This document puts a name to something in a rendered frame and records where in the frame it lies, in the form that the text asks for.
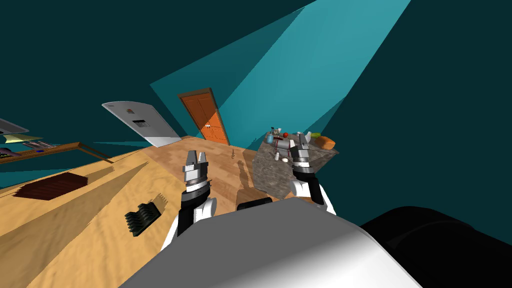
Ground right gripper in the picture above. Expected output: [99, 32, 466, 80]
[290, 131, 313, 162]

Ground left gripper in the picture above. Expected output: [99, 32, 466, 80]
[182, 150, 211, 183]

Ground orange bread loaf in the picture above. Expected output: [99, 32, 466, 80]
[314, 135, 337, 151]

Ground grey metal pot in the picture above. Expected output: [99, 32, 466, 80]
[273, 137, 292, 156]

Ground orange panelled door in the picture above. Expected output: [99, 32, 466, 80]
[177, 87, 232, 147]

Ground grey stone counter block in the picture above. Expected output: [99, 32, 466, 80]
[251, 131, 341, 201]

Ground white refrigerator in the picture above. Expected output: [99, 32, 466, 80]
[101, 100, 183, 149]

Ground black ribbed floor vent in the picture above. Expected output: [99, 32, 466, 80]
[124, 201, 163, 238]

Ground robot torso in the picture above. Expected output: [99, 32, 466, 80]
[118, 196, 423, 288]

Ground brown wooden table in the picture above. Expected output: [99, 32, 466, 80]
[0, 141, 114, 165]

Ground dark red rug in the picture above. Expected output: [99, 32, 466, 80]
[13, 171, 89, 201]

